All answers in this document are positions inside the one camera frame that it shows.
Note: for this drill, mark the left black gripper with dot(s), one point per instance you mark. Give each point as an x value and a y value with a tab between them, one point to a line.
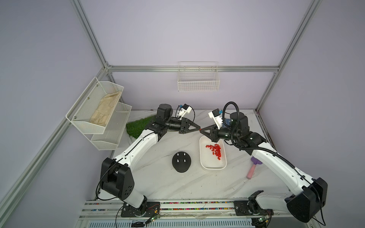
184	127

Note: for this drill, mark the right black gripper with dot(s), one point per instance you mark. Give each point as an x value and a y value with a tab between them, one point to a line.
214	135

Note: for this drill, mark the black round screw base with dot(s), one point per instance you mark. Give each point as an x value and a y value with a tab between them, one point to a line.
181	162

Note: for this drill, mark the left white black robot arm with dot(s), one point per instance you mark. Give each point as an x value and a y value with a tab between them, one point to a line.
116	174

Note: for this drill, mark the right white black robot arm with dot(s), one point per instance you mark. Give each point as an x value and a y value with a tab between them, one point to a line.
306	196

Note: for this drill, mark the pile of red sleeves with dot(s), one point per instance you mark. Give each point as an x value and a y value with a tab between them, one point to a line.
216	150

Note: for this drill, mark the white plastic tray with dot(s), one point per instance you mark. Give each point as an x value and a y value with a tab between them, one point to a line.
212	154

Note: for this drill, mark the green artificial grass mat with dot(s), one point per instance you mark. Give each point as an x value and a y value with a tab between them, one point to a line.
135	128

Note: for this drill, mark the lower white mesh shelf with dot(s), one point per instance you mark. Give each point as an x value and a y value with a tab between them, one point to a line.
112	135

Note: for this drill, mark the white mesh shelf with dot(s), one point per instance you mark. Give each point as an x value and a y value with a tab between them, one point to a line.
112	135
81	112

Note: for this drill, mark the beige cloth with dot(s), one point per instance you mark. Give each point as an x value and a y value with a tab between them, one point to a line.
105	109

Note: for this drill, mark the upper white mesh shelf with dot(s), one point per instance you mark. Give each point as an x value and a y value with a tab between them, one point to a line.
81	112

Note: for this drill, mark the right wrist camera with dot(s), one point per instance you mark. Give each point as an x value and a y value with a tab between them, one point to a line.
216	116

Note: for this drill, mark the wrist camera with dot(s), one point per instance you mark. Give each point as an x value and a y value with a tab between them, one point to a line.
183	110
216	116

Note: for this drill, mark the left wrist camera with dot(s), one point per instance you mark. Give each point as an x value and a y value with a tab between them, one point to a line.
183	110

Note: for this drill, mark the white wire wall basket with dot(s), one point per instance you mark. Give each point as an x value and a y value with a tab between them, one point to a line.
198	76

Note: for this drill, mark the pink purple handled tool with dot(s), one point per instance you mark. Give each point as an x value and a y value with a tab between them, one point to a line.
255	162

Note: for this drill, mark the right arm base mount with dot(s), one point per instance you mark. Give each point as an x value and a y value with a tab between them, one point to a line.
250	207

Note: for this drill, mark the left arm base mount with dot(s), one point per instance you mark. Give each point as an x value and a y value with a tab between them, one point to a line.
147	209

